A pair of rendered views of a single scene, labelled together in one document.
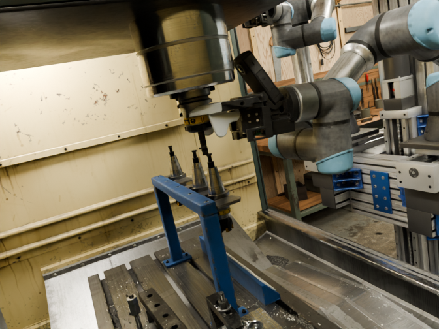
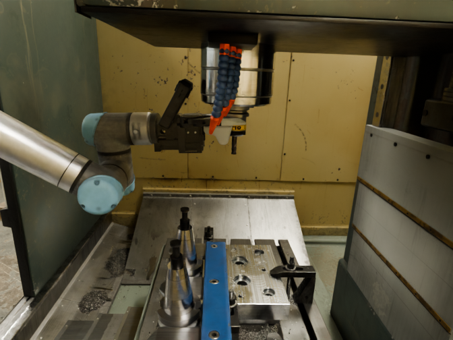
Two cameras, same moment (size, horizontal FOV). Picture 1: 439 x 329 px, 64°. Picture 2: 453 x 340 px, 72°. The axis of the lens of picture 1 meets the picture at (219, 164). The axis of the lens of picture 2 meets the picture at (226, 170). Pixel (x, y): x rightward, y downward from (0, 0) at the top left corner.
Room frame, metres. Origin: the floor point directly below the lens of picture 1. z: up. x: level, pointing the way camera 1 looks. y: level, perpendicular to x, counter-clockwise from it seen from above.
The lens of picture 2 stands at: (1.30, 0.25, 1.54)
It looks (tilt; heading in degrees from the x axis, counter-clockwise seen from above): 17 degrees down; 200
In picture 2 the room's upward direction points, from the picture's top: 2 degrees clockwise
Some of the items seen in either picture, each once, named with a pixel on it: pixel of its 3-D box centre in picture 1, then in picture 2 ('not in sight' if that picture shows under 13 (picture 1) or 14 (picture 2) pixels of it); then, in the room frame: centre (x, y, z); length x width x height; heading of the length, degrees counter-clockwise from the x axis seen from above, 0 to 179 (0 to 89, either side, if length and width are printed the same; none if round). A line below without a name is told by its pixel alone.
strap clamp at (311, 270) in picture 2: not in sight; (291, 278); (0.49, 0.17, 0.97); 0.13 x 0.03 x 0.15; 113
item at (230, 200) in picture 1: (227, 201); (187, 251); (0.82, 0.00, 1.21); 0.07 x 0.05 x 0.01; 113
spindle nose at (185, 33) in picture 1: (184, 55); (236, 75); (0.63, 0.02, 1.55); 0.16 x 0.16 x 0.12
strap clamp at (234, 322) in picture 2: (226, 320); (230, 318); (0.71, 0.06, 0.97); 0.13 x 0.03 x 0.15; 23
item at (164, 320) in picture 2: (200, 189); (179, 312); (0.97, 0.07, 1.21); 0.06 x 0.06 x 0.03
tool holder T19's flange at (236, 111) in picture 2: (193, 98); (235, 109); (0.63, 0.02, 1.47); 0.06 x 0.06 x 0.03
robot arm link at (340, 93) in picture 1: (329, 99); (110, 130); (0.73, -0.25, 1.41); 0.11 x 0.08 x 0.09; 110
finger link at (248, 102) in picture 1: (238, 104); not in sight; (0.63, -0.06, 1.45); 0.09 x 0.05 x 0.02; 123
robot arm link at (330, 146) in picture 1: (326, 145); (115, 173); (0.74, -0.23, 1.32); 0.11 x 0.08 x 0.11; 29
